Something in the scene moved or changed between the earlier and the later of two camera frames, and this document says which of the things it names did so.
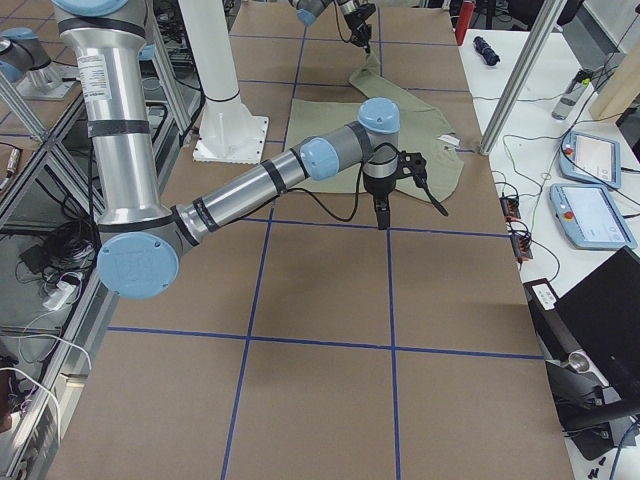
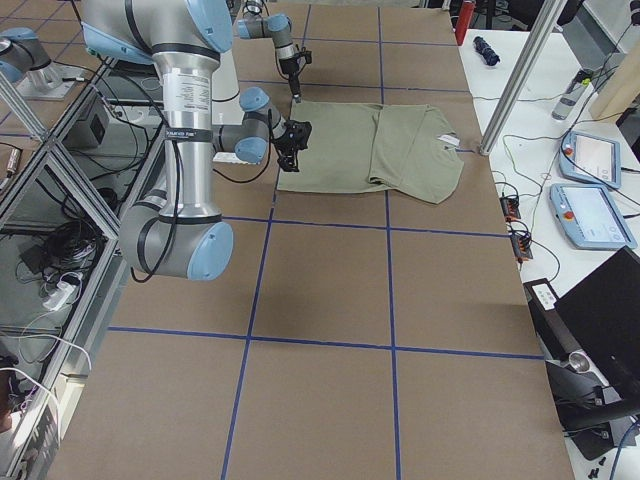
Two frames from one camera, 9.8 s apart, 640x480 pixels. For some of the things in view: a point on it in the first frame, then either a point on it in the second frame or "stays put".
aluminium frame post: [544, 23] stays put
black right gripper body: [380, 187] -> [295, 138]
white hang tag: [450, 140] stays put
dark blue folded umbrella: [490, 55] stays put
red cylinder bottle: [464, 17] stays put
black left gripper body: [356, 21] -> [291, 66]
